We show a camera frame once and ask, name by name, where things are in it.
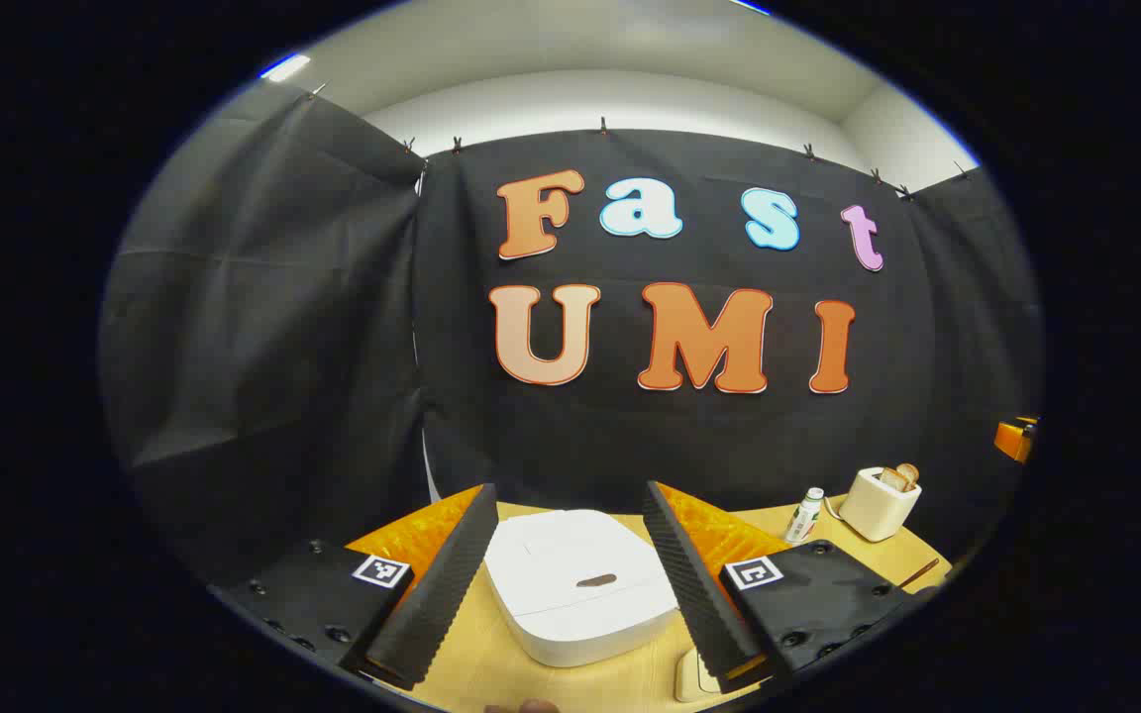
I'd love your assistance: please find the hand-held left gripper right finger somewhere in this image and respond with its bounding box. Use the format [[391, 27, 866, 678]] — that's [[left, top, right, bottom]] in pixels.
[[643, 481, 938, 694]]

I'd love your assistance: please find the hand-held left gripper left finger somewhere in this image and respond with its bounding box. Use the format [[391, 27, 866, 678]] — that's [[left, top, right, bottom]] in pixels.
[[209, 483, 499, 691]]

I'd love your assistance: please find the white rice cooker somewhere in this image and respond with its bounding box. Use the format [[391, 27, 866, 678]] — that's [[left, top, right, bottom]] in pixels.
[[483, 509, 680, 668]]

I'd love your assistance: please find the white green-label bottle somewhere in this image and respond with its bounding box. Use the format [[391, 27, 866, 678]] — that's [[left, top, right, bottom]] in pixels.
[[784, 486, 826, 545]]

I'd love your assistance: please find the cream toaster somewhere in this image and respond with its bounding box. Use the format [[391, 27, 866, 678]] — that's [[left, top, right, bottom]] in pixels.
[[838, 465, 923, 543]]

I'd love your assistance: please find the black backdrop cloth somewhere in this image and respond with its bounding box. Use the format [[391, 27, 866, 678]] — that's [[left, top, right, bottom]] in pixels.
[[100, 79, 1042, 595]]

